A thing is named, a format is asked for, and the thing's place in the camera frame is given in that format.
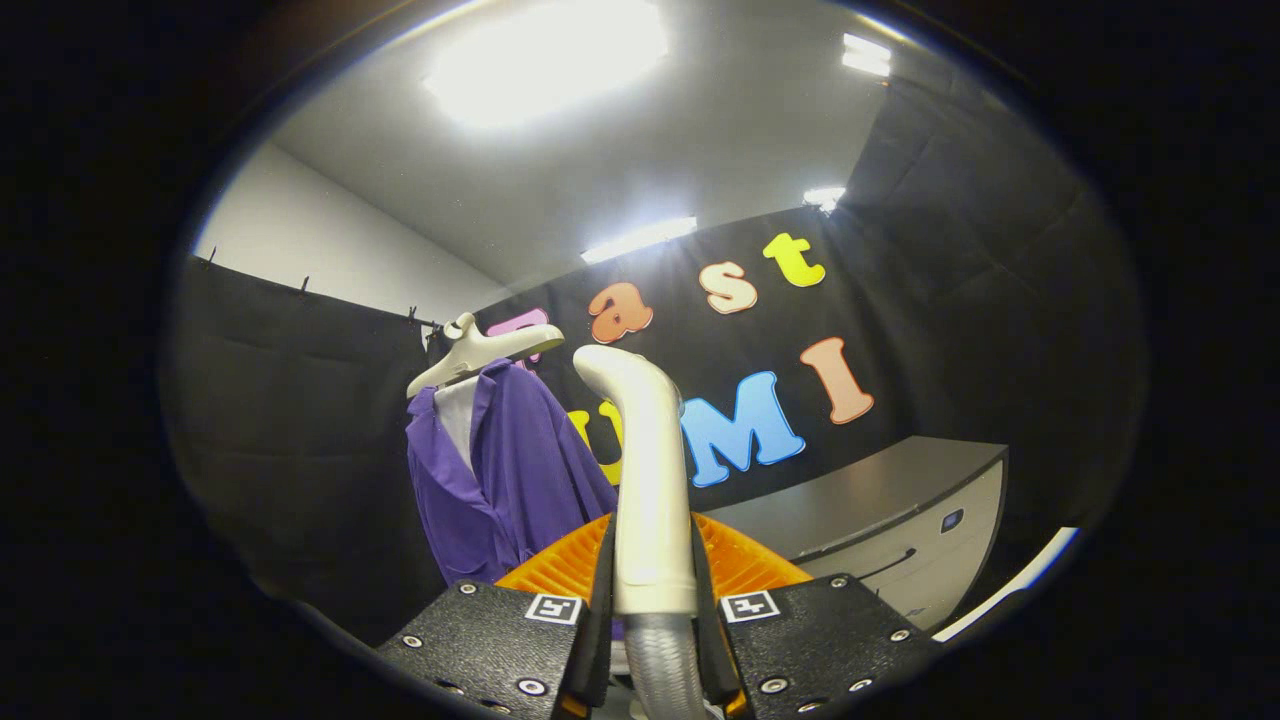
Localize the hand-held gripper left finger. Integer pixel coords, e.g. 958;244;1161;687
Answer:
376;512;618;720

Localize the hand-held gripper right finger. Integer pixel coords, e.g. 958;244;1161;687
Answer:
688;510;943;720

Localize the purple jacket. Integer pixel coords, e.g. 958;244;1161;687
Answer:
405;360;619;586

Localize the white clothes hanger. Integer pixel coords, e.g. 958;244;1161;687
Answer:
406;312;566;399

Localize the grey cabinet with dark top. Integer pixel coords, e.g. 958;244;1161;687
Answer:
700;435;1009;633

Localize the white padded ironing form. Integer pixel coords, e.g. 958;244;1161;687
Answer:
435;380;481;471

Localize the long strip ceiling light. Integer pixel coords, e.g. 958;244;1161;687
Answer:
582;216;699;265

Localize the large ceiling light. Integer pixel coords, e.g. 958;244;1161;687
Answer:
425;0;671;131

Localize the square ceiling light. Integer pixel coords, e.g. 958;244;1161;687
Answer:
842;33;893;78

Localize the black cabinet drawer handle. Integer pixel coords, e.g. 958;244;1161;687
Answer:
858;547;919;581

